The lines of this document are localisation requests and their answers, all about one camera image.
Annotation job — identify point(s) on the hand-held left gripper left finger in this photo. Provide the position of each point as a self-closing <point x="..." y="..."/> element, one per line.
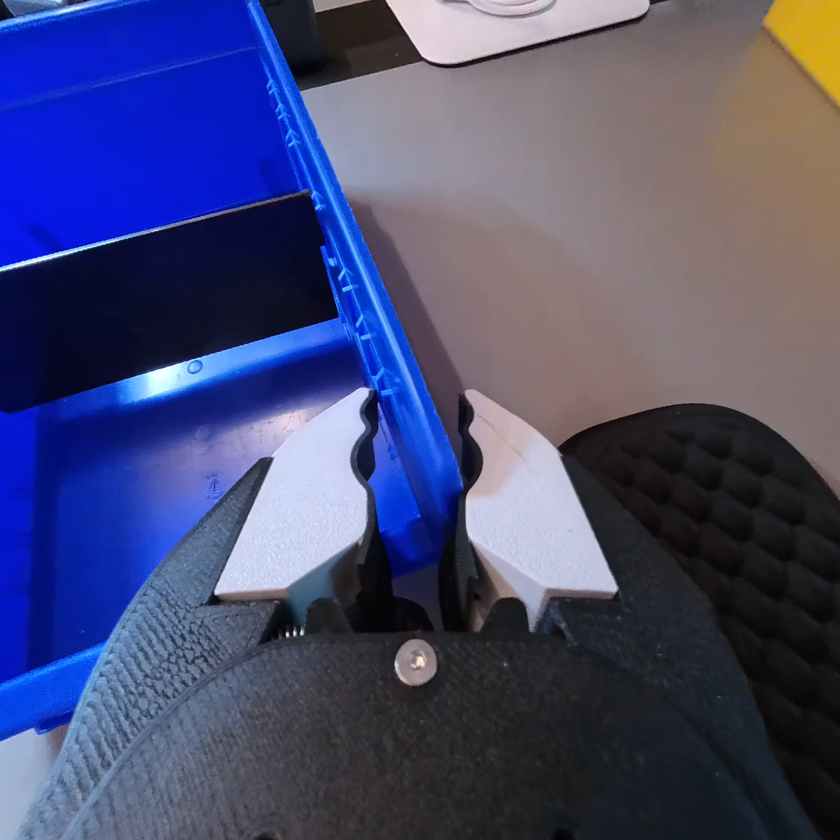
<point x="302" y="525"/>

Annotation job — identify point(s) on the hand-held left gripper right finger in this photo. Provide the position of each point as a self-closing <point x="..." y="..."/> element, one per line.
<point x="531" y="518"/>

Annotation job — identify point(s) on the blue plastic bin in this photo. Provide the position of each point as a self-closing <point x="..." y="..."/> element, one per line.
<point x="131" y="131"/>

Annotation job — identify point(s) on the yellow plastic bin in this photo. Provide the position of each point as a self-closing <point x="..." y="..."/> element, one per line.
<point x="814" y="46"/>

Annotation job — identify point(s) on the black quilted wrist rest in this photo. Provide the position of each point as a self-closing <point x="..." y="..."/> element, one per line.
<point x="735" y="499"/>

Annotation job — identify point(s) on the white stand with wooden board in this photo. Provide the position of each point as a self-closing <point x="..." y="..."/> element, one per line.
<point x="525" y="33"/>

